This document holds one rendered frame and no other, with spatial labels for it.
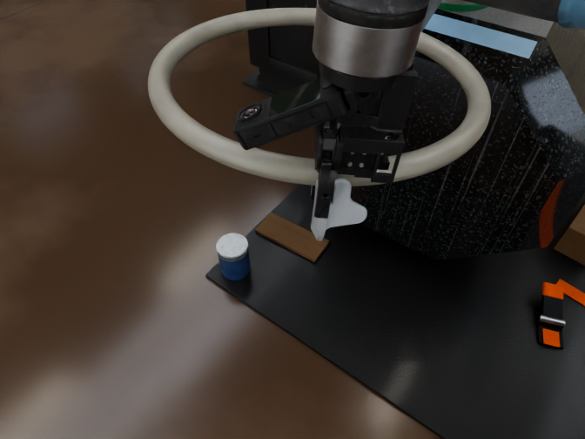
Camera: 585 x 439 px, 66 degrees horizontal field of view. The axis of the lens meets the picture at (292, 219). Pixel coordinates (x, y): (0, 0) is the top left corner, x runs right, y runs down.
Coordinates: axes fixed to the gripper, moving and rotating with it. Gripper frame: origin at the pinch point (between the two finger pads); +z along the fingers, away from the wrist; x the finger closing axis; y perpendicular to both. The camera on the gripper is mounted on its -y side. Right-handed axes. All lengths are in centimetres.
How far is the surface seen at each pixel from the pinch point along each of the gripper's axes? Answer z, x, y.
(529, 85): 8, 52, 48
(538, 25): -2, 62, 50
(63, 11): 81, 246, -146
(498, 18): -1, 65, 42
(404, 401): 82, 13, 33
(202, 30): -6.6, 34.0, -18.8
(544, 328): 76, 35, 78
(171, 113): -7.4, 8.1, -18.1
